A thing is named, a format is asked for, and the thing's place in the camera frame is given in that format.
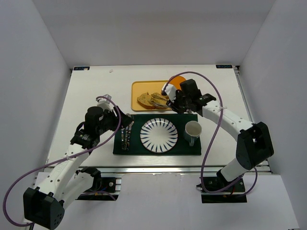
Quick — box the yellow plastic tray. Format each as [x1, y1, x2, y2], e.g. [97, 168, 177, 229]
[130, 80, 183, 113]

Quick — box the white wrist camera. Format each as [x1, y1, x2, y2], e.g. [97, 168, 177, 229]
[161, 83, 177, 102]
[96, 94, 112, 111]

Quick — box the white blue striped plate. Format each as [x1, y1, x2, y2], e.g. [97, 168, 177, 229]
[140, 118, 178, 154]

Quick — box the blue label sticker left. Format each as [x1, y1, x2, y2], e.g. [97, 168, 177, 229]
[73, 66, 90, 71]

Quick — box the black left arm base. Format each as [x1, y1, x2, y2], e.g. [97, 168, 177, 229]
[75, 167, 121, 201]

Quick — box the blue label sticker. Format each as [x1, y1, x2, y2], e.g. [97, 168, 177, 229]
[215, 64, 233, 69]
[73, 66, 90, 71]

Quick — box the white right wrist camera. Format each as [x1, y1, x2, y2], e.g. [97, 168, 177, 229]
[161, 83, 177, 102]

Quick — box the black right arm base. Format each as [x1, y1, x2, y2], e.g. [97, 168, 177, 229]
[196, 177, 247, 204]

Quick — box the dark green cloth placemat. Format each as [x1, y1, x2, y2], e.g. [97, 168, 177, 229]
[113, 114, 201, 156]

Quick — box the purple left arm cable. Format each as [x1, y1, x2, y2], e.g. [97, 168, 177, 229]
[2, 95, 122, 226]

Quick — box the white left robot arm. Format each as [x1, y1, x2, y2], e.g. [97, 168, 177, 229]
[23, 106, 133, 230]

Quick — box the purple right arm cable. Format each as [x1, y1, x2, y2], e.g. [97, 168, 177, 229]
[162, 71, 259, 194]

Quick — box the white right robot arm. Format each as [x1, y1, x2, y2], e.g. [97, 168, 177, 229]
[161, 79, 274, 183]

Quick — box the steel fork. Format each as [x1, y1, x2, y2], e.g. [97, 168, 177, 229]
[126, 125, 133, 150]

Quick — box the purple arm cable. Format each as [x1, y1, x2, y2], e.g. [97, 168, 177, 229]
[162, 71, 259, 194]
[2, 95, 122, 226]

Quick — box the orange round cake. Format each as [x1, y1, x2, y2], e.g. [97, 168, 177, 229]
[170, 76, 186, 90]

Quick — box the grey ceramic mug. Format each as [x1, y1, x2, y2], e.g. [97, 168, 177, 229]
[184, 121, 202, 147]

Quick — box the blue label sticker right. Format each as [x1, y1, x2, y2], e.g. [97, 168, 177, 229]
[215, 64, 233, 69]

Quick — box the speckled bread slice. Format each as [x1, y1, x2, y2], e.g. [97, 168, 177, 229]
[149, 92, 169, 109]
[137, 92, 155, 109]

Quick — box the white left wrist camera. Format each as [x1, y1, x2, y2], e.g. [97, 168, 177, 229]
[96, 94, 112, 111]

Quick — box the steel table knife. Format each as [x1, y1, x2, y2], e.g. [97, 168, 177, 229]
[121, 128, 125, 150]

